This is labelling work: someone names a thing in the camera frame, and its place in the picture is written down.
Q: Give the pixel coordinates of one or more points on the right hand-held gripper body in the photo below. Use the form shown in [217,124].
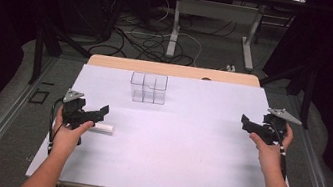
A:
[274,127]

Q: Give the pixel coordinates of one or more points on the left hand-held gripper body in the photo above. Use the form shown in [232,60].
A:
[74,111]

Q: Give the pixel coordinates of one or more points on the white cylinder tube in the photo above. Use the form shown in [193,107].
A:
[104,128]

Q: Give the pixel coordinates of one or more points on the person's left hand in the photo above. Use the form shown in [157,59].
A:
[67,135]

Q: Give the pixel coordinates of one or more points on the person's right hand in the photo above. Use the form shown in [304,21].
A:
[268,155]

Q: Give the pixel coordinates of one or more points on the black metal stand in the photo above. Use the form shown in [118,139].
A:
[39,49]
[307,92]

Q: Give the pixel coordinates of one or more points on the clear acrylic organizer box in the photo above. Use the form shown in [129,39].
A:
[149,88]

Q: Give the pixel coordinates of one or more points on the white table cover sheet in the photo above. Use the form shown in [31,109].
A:
[166,147]

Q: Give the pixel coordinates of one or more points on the black computer tower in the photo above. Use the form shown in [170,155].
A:
[109,6]

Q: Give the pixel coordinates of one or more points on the white metal desk frame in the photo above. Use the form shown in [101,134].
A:
[176,24]

